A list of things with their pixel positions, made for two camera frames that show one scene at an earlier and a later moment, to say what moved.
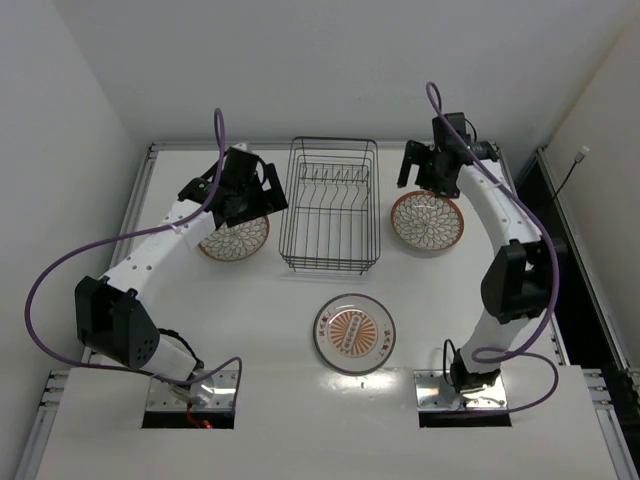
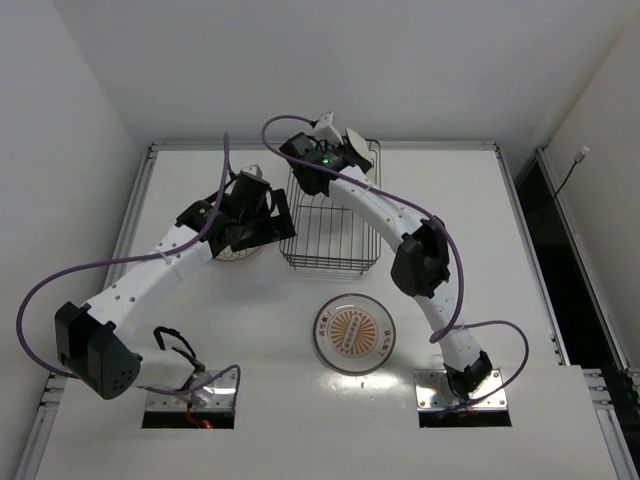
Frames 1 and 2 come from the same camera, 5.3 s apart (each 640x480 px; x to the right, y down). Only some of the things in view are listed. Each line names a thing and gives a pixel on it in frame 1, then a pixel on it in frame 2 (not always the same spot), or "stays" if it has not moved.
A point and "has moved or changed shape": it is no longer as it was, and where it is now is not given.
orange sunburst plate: [354, 334] stays
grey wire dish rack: [331, 212] stays
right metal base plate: [433, 393] stays
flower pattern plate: [423, 221] has moved or changed shape
